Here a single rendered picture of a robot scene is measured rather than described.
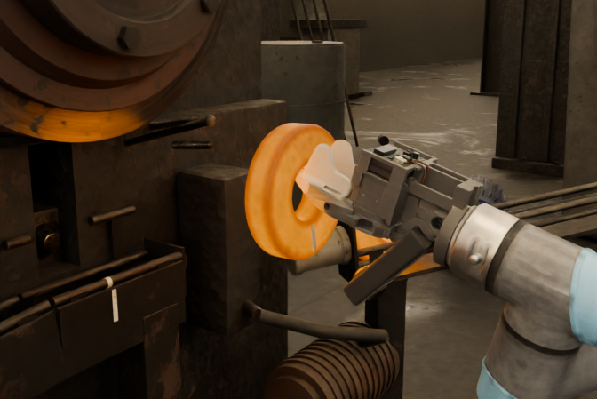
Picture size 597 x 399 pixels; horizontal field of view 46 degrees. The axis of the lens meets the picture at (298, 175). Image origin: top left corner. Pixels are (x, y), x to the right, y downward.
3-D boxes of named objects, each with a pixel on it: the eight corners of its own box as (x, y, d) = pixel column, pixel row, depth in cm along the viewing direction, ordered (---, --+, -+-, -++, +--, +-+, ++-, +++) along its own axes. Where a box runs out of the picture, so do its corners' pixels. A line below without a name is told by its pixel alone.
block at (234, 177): (176, 322, 107) (169, 169, 101) (211, 305, 113) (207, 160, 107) (228, 340, 100) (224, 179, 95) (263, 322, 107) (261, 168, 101)
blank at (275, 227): (234, 139, 72) (260, 142, 70) (318, 108, 84) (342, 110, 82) (250, 277, 76) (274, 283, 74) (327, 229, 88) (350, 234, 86)
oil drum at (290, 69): (214, 206, 380) (210, 40, 360) (281, 186, 427) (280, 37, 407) (303, 225, 346) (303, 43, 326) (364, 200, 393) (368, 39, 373)
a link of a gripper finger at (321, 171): (300, 126, 77) (370, 157, 73) (289, 175, 79) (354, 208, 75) (283, 129, 75) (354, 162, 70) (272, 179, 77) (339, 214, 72)
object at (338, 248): (285, 268, 108) (281, 232, 106) (338, 256, 111) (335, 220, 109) (298, 282, 102) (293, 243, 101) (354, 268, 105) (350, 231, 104)
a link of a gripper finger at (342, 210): (327, 177, 76) (394, 210, 72) (323, 191, 77) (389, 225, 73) (302, 184, 73) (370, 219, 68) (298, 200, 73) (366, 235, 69)
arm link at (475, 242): (505, 278, 70) (473, 303, 64) (464, 258, 72) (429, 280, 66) (530, 211, 67) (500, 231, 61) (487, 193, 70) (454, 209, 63)
